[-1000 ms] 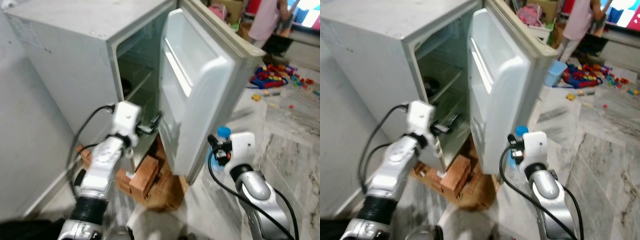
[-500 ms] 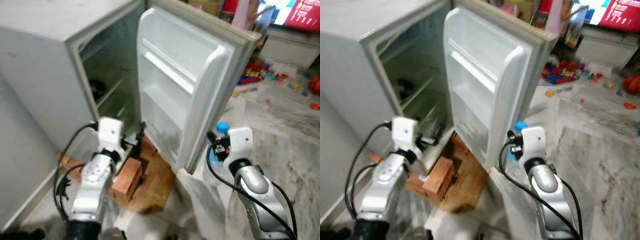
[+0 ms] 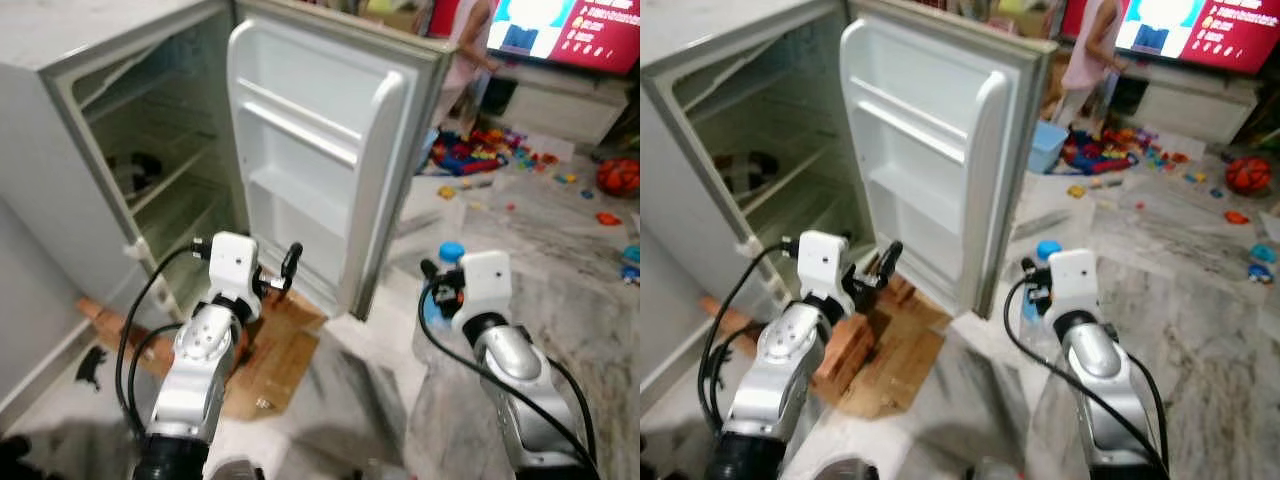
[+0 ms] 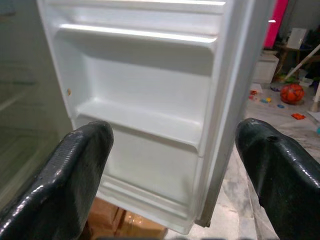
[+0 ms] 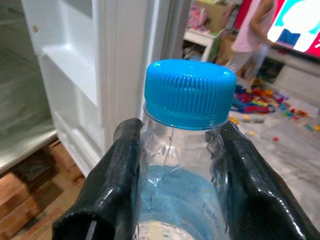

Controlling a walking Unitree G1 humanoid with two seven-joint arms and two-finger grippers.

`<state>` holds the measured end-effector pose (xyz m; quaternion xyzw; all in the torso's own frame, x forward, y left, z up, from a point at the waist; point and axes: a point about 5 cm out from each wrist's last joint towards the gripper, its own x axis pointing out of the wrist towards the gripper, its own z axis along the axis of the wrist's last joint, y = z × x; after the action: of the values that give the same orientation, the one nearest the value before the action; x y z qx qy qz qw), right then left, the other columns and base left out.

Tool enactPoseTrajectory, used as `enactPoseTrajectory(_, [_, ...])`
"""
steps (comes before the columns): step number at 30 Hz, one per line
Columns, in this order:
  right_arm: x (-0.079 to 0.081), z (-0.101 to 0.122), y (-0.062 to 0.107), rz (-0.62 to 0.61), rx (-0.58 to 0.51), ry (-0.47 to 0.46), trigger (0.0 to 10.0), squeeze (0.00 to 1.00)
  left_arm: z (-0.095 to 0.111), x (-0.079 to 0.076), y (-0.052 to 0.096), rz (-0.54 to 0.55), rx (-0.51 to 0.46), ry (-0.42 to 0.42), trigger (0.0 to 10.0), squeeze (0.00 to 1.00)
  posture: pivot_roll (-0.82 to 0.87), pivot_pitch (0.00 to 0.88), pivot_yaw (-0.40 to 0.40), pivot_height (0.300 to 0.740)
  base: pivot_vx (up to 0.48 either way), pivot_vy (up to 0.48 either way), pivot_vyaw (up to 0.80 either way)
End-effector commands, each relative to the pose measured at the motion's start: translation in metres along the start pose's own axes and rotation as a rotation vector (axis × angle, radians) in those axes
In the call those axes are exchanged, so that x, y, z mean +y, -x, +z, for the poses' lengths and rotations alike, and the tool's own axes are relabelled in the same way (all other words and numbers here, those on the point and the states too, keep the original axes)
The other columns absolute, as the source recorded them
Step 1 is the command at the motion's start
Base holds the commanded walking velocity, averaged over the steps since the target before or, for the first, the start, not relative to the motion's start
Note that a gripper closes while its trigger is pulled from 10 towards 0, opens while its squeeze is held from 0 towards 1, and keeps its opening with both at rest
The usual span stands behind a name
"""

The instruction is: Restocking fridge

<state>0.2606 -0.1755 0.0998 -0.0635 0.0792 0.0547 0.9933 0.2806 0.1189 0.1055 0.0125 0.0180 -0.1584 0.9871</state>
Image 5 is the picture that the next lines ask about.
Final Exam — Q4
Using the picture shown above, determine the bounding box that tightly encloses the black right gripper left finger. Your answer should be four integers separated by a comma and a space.
51, 117, 145, 240

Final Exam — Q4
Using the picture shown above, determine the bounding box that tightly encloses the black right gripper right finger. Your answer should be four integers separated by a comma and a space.
220, 120, 320, 240

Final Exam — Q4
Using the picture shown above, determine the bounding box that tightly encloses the clear bottle with blue cap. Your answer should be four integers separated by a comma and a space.
133, 59, 238, 240

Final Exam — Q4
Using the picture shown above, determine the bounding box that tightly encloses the white fridge door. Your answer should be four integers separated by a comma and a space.
21, 0, 187, 177

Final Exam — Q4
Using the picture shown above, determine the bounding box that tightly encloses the colourful toy bricks pile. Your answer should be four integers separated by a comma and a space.
229, 77, 320, 135

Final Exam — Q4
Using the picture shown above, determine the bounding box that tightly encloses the white television stand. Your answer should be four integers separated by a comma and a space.
262, 47, 320, 103

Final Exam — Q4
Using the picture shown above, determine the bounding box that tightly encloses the person in pink dress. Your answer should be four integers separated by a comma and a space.
226, 0, 286, 77

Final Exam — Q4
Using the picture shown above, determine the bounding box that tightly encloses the white shelf with clutter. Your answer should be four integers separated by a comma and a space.
183, 0, 227, 63

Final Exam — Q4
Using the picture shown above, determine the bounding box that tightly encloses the television screen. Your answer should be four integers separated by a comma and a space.
266, 0, 320, 60

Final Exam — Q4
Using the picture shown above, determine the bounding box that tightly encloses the brown cardboard box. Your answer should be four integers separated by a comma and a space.
197, 0, 235, 35

